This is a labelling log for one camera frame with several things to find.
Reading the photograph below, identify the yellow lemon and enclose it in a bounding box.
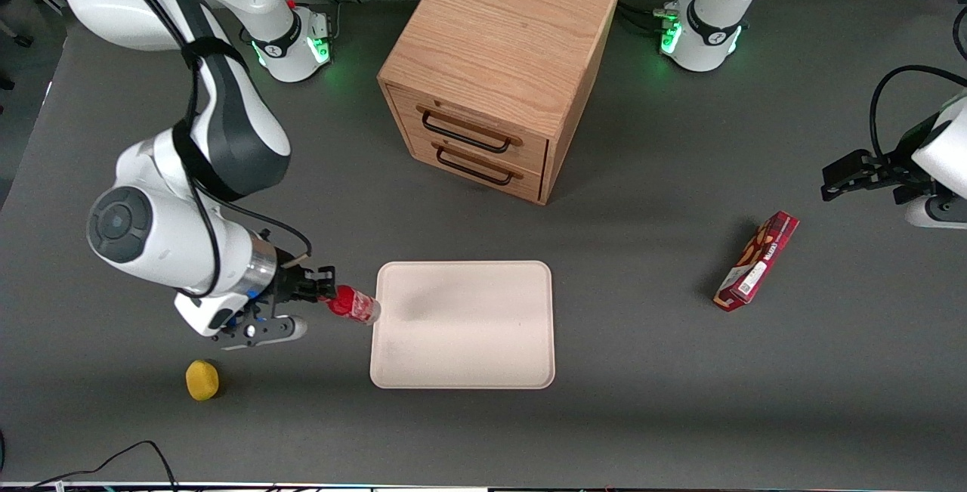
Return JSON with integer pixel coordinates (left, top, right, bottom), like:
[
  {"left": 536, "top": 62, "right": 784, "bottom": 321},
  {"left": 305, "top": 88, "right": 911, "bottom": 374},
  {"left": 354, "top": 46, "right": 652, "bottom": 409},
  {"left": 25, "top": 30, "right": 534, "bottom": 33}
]
[{"left": 185, "top": 359, "right": 221, "bottom": 402}]

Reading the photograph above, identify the black cable at left arm base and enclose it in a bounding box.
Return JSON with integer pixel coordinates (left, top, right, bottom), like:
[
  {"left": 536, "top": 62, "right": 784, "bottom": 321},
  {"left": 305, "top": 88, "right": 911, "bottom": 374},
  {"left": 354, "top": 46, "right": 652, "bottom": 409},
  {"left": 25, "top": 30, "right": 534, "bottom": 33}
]
[{"left": 616, "top": 0, "right": 682, "bottom": 33}]

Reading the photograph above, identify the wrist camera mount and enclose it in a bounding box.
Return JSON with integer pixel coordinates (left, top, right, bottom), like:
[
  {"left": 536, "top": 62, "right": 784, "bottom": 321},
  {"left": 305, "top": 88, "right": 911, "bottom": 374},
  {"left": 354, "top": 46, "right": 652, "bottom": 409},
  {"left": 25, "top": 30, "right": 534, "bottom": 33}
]
[
  {"left": 175, "top": 292, "right": 309, "bottom": 351},
  {"left": 904, "top": 195, "right": 967, "bottom": 231}
]

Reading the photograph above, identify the black cable at table edge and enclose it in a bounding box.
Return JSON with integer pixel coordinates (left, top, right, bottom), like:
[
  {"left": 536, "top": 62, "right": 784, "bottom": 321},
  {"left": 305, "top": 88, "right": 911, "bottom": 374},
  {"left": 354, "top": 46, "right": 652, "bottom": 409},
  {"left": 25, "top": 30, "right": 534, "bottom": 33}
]
[{"left": 0, "top": 440, "right": 179, "bottom": 492}]

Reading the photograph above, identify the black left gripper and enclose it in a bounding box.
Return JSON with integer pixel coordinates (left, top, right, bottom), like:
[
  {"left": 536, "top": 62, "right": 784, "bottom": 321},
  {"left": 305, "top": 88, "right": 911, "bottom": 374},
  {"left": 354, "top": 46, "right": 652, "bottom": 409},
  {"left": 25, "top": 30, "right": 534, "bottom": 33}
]
[{"left": 821, "top": 113, "right": 944, "bottom": 206}]

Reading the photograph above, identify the black cable looping at left arm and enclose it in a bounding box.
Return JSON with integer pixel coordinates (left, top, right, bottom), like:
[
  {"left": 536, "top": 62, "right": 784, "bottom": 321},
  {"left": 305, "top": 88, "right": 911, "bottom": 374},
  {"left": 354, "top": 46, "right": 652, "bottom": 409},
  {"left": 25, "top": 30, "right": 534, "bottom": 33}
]
[{"left": 868, "top": 64, "right": 967, "bottom": 169}]

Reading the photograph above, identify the black cable along right arm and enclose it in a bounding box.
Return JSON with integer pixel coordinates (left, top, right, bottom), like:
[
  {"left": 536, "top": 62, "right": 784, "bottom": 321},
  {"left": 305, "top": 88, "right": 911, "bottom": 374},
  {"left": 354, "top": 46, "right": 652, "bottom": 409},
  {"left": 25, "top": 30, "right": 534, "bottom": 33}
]
[{"left": 106, "top": 0, "right": 313, "bottom": 298}]

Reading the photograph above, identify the red-label coke bottle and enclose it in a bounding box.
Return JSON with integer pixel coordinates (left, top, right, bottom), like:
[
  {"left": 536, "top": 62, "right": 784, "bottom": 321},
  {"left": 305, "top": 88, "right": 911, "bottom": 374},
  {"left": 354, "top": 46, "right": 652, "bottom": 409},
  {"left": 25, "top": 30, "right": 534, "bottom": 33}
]
[{"left": 328, "top": 285, "right": 383, "bottom": 326}]

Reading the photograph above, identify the red biscuit box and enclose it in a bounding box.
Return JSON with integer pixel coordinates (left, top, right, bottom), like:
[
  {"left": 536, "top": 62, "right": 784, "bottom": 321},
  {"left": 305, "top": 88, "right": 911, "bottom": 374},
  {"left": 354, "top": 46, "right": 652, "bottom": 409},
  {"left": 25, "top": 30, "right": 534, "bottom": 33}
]
[{"left": 713, "top": 210, "right": 800, "bottom": 313}]

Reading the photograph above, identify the beige plastic tray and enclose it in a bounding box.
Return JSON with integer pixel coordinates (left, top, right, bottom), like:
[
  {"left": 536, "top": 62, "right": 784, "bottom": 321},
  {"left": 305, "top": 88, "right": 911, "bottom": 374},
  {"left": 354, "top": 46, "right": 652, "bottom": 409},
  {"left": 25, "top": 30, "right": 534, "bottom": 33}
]
[{"left": 369, "top": 260, "right": 556, "bottom": 390}]

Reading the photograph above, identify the wooden drawer cabinet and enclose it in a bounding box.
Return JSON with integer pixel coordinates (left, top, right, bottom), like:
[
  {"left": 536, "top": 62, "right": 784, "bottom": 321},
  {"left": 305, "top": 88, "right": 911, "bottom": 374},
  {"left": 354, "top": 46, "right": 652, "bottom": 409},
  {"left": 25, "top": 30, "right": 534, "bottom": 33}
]
[{"left": 378, "top": 0, "right": 622, "bottom": 206}]

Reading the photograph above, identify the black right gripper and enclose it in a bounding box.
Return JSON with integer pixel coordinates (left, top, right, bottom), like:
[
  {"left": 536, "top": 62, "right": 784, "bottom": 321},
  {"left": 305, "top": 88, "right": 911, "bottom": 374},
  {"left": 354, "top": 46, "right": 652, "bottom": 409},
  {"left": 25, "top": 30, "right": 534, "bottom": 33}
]
[{"left": 268, "top": 250, "right": 338, "bottom": 308}]

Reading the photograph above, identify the wooden drawer with black handle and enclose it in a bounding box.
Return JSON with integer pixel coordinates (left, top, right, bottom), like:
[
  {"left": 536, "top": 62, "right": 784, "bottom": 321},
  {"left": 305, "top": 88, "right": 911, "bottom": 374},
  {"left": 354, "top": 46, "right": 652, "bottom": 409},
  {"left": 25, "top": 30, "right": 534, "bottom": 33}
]
[
  {"left": 388, "top": 86, "right": 550, "bottom": 176},
  {"left": 408, "top": 137, "right": 545, "bottom": 203}
]

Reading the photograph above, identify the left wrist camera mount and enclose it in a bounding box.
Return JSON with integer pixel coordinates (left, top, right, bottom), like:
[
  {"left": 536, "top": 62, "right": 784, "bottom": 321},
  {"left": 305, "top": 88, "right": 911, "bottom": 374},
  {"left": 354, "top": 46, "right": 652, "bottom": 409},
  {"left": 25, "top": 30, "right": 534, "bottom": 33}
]
[{"left": 904, "top": 195, "right": 967, "bottom": 231}]

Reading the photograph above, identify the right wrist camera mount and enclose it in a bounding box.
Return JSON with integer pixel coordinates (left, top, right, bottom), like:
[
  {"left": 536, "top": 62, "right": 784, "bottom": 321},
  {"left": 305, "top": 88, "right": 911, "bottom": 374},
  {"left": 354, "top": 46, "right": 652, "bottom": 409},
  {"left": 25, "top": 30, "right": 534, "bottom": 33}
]
[{"left": 175, "top": 292, "right": 309, "bottom": 351}]

